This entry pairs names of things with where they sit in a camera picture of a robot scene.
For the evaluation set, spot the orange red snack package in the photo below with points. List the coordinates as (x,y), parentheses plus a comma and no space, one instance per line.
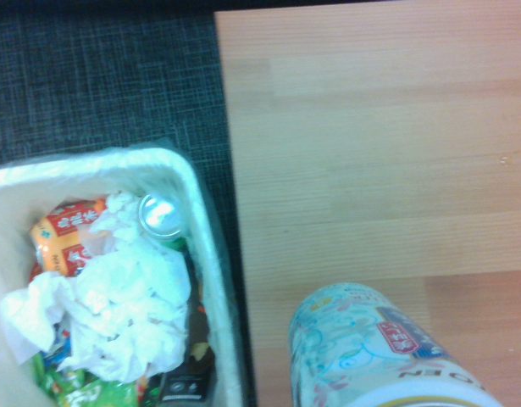
(59,237)

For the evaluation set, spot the white plastic trash bin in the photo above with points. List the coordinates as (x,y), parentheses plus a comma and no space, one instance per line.
(211,275)

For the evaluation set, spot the green snack wrapper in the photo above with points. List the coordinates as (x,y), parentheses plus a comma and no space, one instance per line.
(95,392)

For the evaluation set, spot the silver can in trash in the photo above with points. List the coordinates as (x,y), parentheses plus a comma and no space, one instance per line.
(160,214)

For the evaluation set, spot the wooden coffee table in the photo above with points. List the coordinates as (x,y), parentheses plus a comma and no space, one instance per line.
(370,127)

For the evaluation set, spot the silver blue drink can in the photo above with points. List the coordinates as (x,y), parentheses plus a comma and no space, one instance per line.
(349,347)

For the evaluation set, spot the crumpled white tissue paper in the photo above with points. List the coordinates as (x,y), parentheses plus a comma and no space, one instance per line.
(124,305)

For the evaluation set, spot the black snack package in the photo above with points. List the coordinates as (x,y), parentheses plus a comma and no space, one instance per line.
(188,373)

